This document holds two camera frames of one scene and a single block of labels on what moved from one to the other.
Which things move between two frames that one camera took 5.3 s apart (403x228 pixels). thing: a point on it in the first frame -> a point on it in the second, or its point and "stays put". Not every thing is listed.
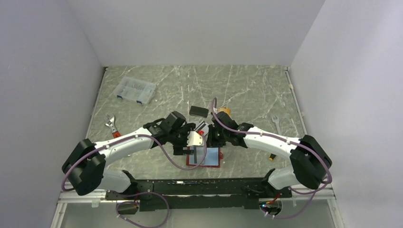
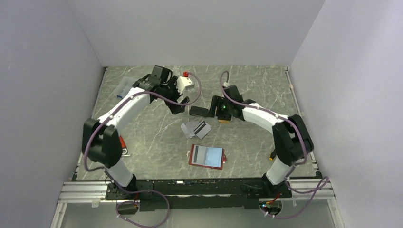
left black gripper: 178,149 -> 175,109
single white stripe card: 197,154 stays put
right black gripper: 211,141 -> 216,101
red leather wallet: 203,156 stays put
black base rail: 173,194 stays put
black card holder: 198,111 stays put
